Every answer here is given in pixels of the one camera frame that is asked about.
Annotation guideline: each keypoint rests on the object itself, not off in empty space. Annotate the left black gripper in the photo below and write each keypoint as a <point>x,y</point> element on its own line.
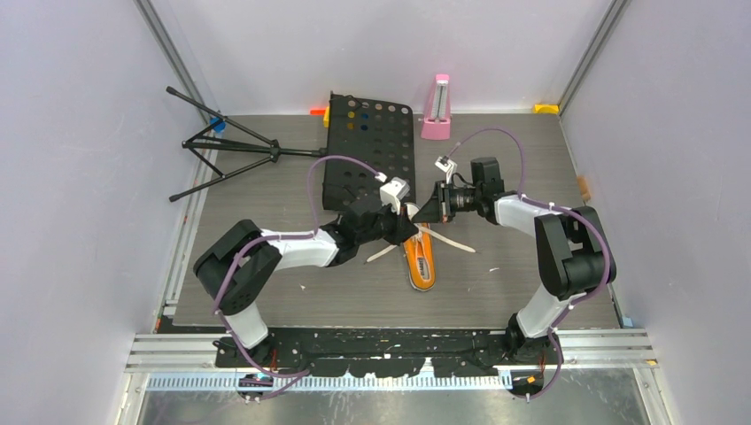
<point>402,229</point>

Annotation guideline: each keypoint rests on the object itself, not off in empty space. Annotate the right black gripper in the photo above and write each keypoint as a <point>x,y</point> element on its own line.
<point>437,208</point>

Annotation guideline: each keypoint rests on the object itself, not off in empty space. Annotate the white shoelace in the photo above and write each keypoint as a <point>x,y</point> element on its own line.
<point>446,237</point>

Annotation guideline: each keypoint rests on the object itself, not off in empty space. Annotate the orange canvas sneaker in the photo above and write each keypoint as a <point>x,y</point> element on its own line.
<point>422,275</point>

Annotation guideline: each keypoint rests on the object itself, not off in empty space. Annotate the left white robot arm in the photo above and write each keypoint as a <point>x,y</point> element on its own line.
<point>236,268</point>

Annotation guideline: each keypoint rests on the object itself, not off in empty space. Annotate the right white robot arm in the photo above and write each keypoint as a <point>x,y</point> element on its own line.
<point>574,260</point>

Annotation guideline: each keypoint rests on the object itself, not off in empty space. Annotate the pink metronome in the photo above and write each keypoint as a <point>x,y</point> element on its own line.
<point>436,120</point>

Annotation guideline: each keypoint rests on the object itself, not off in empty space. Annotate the black perforated music stand desk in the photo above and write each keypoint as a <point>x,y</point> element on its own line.
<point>376,132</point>

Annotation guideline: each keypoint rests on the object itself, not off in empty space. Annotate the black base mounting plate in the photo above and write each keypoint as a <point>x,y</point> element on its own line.
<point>389,352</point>

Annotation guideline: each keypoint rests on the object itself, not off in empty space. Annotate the yellow orange toy block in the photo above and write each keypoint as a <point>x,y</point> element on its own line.
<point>324,113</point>

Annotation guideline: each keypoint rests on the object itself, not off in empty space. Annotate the yellow corner block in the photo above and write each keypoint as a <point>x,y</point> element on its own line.
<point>546,109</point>

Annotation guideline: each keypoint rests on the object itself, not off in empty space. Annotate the black tripod stand legs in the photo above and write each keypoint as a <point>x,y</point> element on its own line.
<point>206,140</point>

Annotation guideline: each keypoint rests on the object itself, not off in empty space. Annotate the blue clip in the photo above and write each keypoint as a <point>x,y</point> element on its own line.
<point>217,125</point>

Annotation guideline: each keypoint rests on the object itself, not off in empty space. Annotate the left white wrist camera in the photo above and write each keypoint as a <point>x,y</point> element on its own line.
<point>392,191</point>

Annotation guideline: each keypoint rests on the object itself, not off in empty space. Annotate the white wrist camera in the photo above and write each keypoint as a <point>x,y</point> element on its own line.
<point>447,166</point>
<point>392,191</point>

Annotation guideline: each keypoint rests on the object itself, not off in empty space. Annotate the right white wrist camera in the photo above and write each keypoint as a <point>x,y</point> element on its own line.
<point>447,166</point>

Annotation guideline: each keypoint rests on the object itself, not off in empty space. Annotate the aluminium frame rail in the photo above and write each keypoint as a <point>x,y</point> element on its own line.
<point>187,362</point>

